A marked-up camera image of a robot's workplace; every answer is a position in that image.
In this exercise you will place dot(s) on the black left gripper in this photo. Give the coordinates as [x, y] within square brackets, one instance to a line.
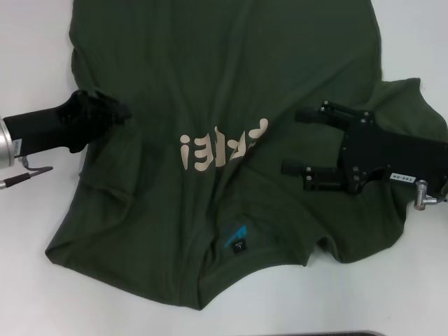
[38, 131]

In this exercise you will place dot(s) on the dark green printed t-shirt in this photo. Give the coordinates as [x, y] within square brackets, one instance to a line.
[245, 70]

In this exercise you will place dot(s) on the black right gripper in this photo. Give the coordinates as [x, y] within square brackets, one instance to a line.
[385, 152]

